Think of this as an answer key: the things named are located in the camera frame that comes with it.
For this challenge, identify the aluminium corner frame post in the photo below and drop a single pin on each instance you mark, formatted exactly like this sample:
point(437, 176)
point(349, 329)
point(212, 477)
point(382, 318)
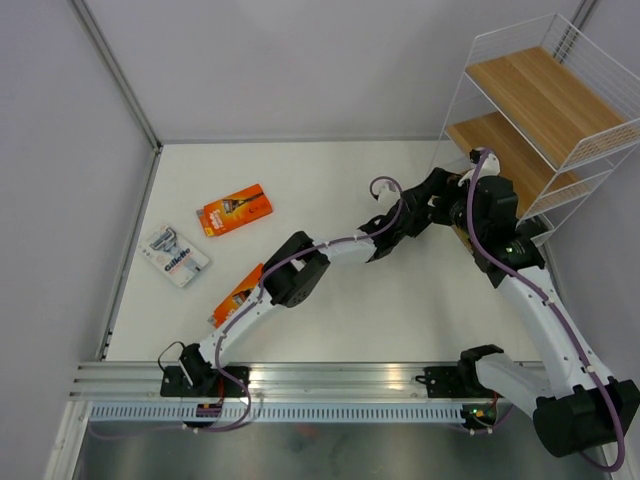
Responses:
point(97, 38)

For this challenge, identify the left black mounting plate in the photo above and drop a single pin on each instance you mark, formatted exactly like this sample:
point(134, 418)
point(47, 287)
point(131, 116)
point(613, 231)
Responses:
point(175, 385)

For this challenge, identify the white slotted cable duct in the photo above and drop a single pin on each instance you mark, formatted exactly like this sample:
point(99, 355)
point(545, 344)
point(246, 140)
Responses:
point(440, 413)

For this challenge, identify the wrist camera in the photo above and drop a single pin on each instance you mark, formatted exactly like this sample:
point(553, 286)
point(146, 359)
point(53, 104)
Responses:
point(385, 193)
point(485, 163)

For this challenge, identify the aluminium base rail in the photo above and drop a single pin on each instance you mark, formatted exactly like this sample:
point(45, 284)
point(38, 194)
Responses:
point(288, 382)

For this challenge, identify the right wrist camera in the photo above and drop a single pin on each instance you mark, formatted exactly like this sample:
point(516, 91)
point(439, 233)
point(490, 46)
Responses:
point(485, 163)

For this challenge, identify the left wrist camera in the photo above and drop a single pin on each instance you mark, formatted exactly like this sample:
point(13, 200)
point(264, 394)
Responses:
point(385, 193)

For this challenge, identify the white wire wooden shelf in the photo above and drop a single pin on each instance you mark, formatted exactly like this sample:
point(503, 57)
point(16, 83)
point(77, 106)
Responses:
point(558, 111)

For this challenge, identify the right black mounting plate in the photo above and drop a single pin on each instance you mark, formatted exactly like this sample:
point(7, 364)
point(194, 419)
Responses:
point(443, 382)

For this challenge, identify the black mounting plate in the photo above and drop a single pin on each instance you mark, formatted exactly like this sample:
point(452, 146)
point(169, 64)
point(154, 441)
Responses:
point(175, 385)
point(443, 382)

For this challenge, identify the white Gillette razor pack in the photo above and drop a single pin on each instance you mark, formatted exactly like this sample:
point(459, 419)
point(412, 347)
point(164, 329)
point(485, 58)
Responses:
point(176, 258)

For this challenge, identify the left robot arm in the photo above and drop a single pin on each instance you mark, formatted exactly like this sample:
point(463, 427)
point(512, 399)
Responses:
point(286, 280)

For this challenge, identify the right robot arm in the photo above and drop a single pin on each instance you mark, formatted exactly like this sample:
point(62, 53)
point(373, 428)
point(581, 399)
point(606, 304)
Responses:
point(579, 404)

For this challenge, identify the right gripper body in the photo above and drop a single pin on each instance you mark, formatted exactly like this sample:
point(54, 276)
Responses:
point(453, 206)

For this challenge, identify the orange razor box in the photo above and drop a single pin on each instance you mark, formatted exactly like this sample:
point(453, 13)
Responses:
point(236, 298)
point(234, 211)

